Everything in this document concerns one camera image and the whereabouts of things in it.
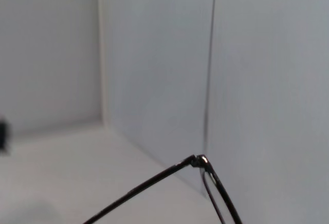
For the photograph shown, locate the black glasses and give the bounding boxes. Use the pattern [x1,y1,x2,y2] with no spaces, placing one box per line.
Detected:
[83,154,244,224]

